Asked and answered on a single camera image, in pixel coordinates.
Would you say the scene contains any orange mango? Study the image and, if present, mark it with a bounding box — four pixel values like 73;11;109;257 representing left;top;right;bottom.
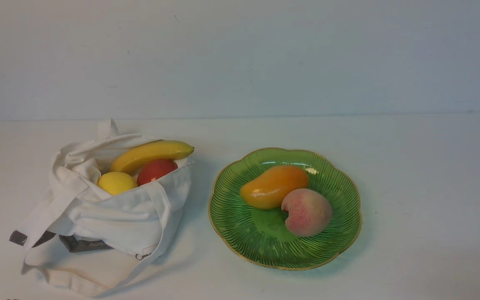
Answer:
240;165;309;210

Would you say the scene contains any pink peach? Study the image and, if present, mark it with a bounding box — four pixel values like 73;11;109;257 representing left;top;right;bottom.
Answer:
281;188;332;237

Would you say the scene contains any red apple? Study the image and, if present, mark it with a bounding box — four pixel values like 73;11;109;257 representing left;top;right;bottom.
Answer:
137;159;178;186

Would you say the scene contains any white canvas tote bag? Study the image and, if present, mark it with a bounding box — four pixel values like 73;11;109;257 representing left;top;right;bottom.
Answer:
9;119;192;298

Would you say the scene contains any yellow banana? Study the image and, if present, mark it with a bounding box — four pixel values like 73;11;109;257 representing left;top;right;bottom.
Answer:
108;140;195;175

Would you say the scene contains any green glass scalloped plate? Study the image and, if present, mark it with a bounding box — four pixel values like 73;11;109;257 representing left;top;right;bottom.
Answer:
208;147;362;271

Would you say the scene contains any yellow lemon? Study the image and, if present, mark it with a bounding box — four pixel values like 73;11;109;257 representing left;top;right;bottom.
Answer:
97;172;138;195

